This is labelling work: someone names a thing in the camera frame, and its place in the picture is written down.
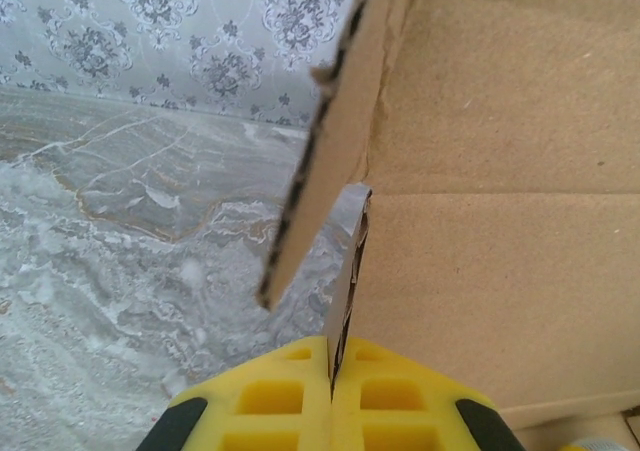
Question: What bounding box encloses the brown cardboard box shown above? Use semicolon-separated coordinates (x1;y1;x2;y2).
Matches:
255;0;640;451

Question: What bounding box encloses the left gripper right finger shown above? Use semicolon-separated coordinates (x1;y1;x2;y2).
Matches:
332;336;529;451

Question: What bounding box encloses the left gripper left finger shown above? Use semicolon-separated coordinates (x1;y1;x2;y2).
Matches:
137;335;334;451

